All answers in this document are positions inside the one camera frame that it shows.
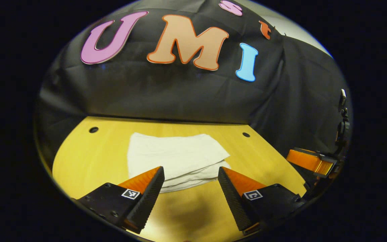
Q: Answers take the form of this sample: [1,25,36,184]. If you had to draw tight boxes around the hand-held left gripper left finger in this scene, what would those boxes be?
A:
[73,166,165,235]

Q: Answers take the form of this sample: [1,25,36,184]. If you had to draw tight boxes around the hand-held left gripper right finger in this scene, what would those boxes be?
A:
[218,166,306,236]

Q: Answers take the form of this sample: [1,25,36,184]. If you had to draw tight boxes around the white jeans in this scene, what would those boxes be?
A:
[127,132,231,194]

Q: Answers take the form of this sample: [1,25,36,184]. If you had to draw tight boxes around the black backdrop cloth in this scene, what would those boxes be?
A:
[34,0,352,168]

